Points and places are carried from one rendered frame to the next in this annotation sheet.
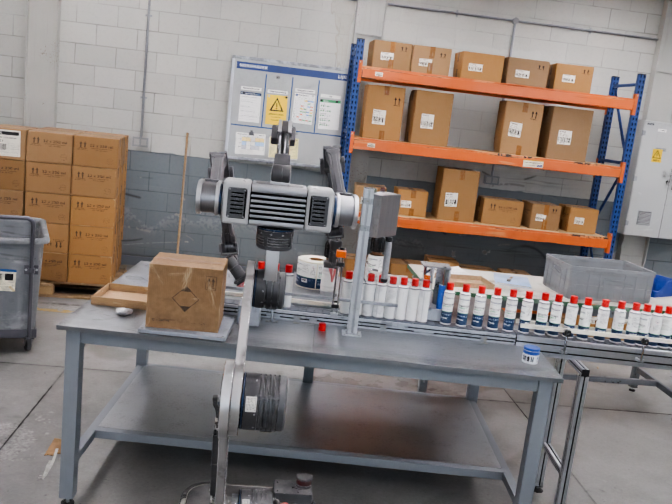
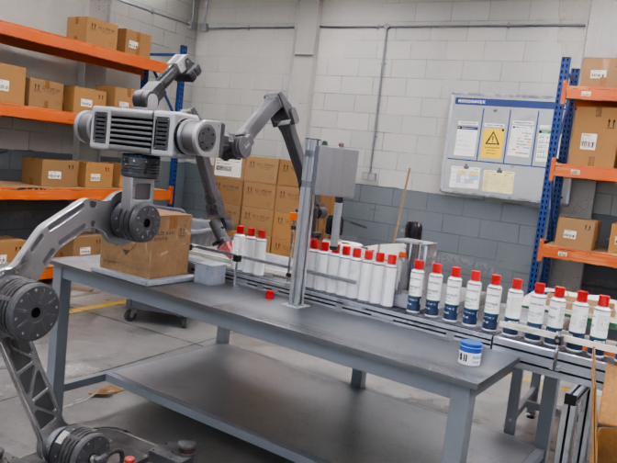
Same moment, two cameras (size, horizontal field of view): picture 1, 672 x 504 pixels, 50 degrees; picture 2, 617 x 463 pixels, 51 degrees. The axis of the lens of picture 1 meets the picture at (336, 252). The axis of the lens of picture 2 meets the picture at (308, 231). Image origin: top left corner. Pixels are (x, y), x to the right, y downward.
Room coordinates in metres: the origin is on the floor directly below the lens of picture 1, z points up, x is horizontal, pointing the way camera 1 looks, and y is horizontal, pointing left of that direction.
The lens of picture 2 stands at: (1.06, -1.61, 1.42)
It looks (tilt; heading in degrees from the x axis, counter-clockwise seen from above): 6 degrees down; 35
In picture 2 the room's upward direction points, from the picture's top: 6 degrees clockwise
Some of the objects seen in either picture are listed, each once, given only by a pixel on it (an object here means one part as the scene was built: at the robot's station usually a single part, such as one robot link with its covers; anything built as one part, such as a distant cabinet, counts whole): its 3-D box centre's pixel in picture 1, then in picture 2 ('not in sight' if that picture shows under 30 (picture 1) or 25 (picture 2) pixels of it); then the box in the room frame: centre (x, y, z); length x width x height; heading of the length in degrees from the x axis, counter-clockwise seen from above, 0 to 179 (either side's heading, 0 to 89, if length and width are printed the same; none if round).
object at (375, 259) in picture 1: (375, 260); (410, 250); (3.91, -0.22, 1.04); 0.09 x 0.09 x 0.29
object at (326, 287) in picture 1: (330, 268); (331, 246); (3.58, 0.02, 1.03); 0.09 x 0.09 x 0.30
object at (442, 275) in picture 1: (432, 291); (411, 274); (3.41, -0.49, 1.01); 0.14 x 0.13 x 0.26; 91
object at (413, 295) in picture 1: (412, 299); (377, 277); (3.31, -0.39, 0.98); 0.05 x 0.05 x 0.20
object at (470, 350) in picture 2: (530, 354); (470, 352); (3.04, -0.90, 0.87); 0.07 x 0.07 x 0.07
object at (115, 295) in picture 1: (132, 296); not in sight; (3.28, 0.93, 0.85); 0.30 x 0.26 x 0.04; 91
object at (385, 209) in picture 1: (379, 214); (331, 171); (3.22, -0.18, 1.38); 0.17 x 0.10 x 0.19; 146
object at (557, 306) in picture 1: (556, 315); (555, 316); (3.33, -1.07, 0.98); 0.05 x 0.05 x 0.20
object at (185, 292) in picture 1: (188, 291); (146, 241); (2.98, 0.61, 0.99); 0.30 x 0.24 x 0.27; 95
